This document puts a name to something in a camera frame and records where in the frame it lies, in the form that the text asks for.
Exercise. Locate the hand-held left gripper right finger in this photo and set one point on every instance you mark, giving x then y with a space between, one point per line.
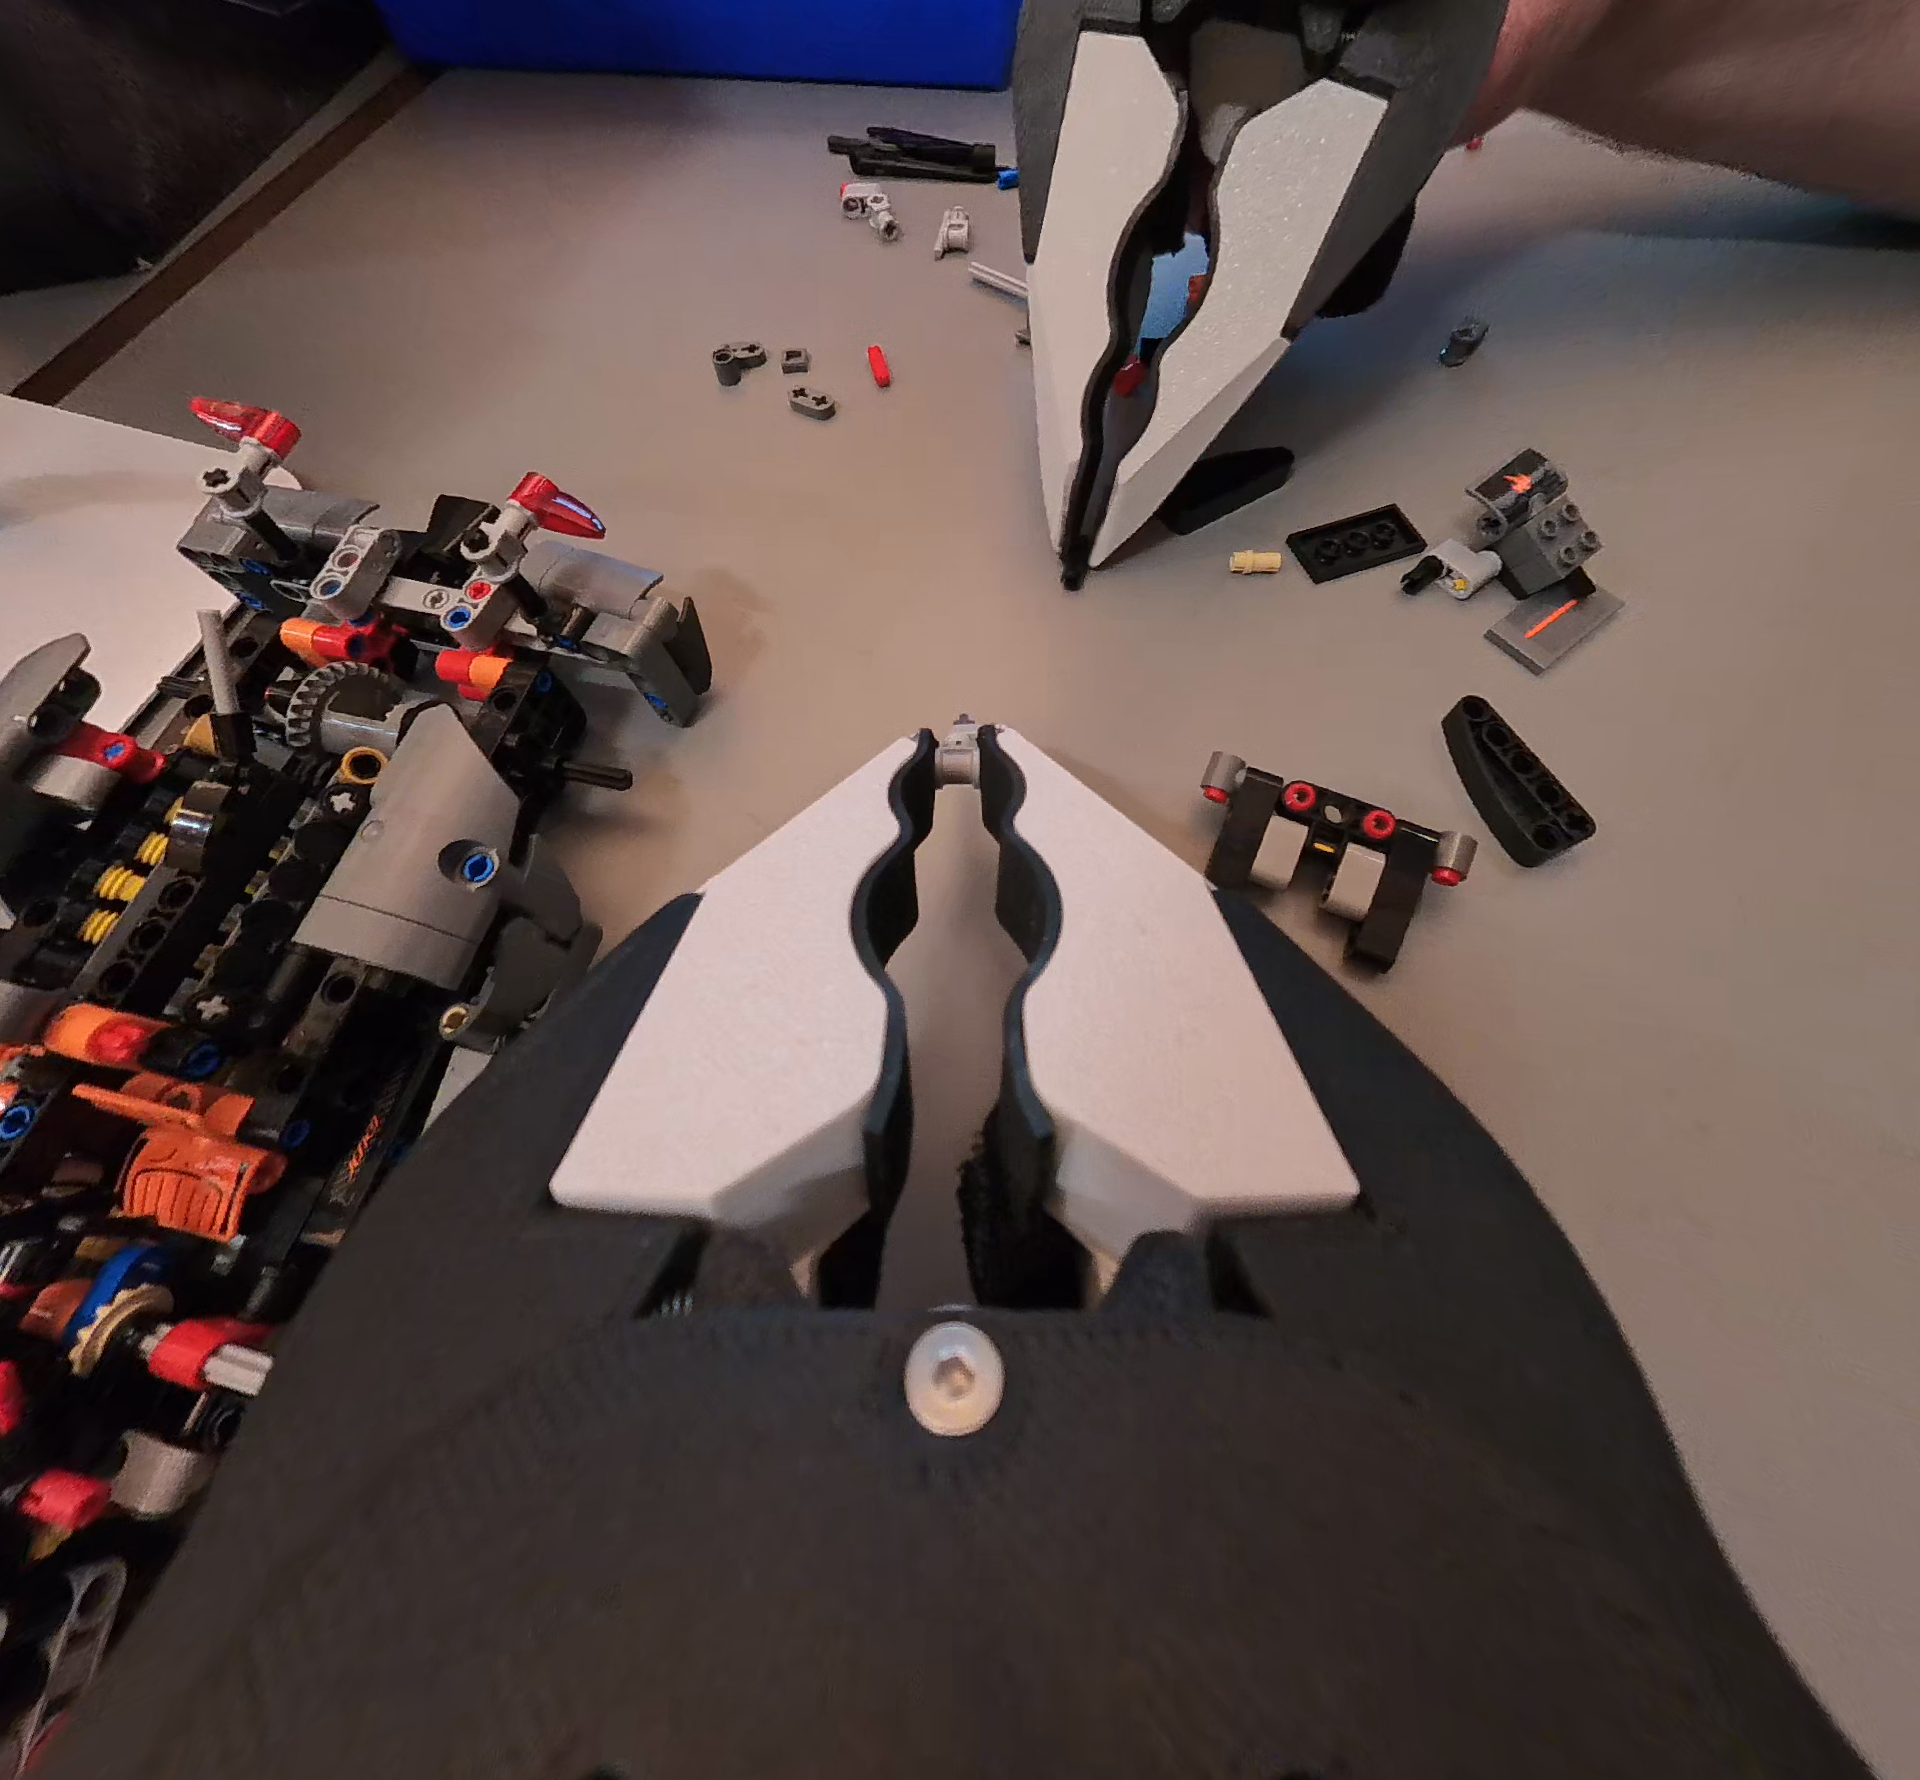
1171 1044

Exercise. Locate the black lego subassembly red pins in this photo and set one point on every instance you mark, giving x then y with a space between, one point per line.
1321 821

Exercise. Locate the lego technic car chassis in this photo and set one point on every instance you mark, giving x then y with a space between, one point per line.
300 834

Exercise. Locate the light grey lego connector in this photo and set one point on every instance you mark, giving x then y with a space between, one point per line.
956 756

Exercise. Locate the grey lego brick assembly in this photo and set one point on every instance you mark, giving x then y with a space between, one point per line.
1544 543

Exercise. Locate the black lego wedge piece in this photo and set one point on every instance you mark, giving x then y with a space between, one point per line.
1239 491

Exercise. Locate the small tan lego pin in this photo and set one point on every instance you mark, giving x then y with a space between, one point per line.
1257 562

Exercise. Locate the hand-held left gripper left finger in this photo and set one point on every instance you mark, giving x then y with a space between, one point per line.
735 1044

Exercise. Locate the dark grey sloped lego tile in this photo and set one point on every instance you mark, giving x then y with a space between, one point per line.
1560 632

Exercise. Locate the black curved lego beam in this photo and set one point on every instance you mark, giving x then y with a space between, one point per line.
1514 779

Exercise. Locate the dark grey blue lego piece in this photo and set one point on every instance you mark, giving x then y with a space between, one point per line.
1463 341

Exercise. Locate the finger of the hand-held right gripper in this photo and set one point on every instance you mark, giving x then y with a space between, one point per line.
1275 234
1095 234

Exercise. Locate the black flat lego plate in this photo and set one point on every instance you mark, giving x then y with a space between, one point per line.
1354 545

